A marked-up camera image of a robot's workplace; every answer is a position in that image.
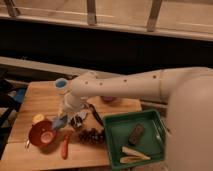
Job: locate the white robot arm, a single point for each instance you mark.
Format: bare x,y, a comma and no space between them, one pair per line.
187,91

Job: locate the yellow orange fruit toy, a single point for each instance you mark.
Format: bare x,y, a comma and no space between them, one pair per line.
37,118

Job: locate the wooden table railing bar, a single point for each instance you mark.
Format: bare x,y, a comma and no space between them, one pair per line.
42,66

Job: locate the dark grape bunch toy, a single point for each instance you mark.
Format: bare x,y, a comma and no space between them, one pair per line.
92,136

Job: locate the blue and white cup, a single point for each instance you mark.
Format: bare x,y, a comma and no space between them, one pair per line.
61,85

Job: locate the green plastic tray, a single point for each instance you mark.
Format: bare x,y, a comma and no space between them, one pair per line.
151,142

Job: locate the brown block in tray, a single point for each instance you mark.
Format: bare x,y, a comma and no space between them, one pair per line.
136,134

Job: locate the orange carrot toy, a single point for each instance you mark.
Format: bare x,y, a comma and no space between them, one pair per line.
64,146

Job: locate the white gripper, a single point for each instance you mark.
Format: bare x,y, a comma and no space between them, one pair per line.
70,105

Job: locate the purple bowl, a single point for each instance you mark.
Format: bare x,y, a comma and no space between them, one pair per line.
107,99

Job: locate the red bowl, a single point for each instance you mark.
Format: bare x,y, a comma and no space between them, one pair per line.
41,134

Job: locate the yellow corn cob toy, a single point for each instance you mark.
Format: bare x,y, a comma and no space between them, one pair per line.
132,156

